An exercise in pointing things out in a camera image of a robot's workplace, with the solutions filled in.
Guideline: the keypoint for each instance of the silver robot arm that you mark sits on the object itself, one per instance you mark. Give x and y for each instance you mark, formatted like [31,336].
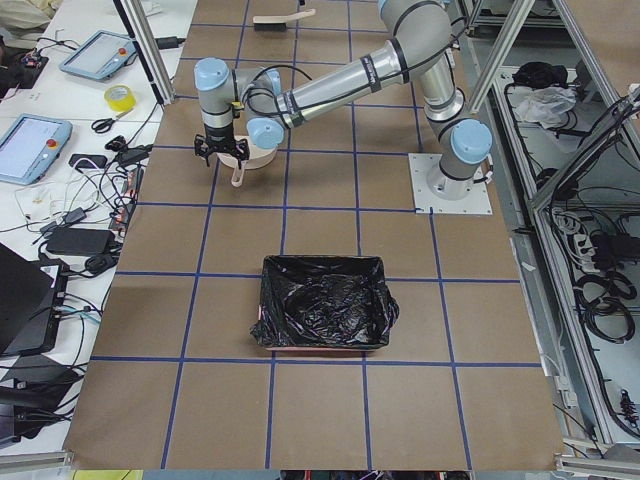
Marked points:
[241,108]

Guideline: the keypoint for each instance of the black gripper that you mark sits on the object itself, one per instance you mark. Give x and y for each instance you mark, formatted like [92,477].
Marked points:
[220,136]

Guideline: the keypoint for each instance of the blue teach pendant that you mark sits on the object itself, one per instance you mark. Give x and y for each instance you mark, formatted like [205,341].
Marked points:
[30,146]
[99,57]

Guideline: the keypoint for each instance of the black handled scissors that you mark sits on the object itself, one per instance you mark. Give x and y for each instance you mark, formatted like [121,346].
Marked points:
[104,125]

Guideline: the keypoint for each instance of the bin with black bag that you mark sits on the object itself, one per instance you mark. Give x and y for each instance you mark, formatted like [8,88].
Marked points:
[322,302]

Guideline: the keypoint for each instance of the beige hand brush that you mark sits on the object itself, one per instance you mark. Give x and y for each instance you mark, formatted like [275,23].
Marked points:
[279,23]

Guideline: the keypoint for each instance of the black power adapter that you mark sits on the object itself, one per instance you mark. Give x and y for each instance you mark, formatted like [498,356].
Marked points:
[79,241]

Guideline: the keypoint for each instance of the aluminium frame post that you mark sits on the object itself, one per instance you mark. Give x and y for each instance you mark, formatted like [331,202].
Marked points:
[133,17]

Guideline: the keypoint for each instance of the lower blue teach pendant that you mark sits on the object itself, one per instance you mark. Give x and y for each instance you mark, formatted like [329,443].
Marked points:
[30,146]

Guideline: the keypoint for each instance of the upper blue teach pendant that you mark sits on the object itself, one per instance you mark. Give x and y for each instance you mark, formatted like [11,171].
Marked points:
[99,57]

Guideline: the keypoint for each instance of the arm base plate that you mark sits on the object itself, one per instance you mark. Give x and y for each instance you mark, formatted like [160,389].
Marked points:
[434,193]

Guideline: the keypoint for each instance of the yellow tape roll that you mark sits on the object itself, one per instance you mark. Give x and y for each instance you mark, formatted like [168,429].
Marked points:
[120,98]

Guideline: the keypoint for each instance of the black laptop computer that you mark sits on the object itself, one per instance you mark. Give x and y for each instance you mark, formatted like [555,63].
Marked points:
[32,294]

